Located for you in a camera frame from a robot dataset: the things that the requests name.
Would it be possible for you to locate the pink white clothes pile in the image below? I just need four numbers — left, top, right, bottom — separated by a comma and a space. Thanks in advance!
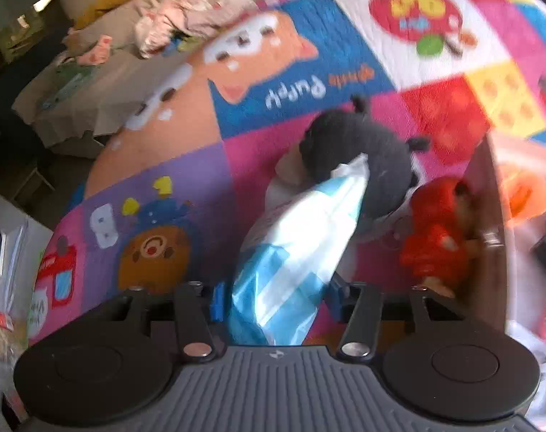
133, 0, 260, 59

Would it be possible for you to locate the beige sofa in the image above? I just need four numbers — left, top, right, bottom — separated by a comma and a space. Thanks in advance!
12, 0, 278, 147

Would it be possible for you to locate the red label packet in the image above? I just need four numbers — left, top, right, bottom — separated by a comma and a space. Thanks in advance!
0, 306, 15, 361

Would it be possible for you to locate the orange capsule toy figurine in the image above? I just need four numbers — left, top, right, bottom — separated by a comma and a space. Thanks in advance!
498, 162, 546, 222

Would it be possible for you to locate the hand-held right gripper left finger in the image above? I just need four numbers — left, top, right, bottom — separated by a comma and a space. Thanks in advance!
104, 281, 232, 362

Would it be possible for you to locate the small pink cloth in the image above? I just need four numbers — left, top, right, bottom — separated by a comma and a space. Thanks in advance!
75, 33, 113, 66

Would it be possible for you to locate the red plush toy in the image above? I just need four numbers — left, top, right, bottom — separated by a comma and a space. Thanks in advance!
399, 176, 477, 298

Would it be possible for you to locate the blue wet wipes pack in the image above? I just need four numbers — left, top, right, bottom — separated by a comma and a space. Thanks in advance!
228, 153, 372, 347

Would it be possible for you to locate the green cloth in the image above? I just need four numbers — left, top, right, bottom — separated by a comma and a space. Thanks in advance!
39, 65, 98, 111

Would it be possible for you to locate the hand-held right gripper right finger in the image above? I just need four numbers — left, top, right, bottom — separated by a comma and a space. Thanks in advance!
329, 279, 465, 363

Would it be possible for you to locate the yellow pillow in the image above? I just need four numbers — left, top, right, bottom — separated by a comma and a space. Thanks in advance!
73, 0, 153, 28

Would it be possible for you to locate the black plush toy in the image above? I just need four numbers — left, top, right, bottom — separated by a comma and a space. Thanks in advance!
266, 94, 431, 240

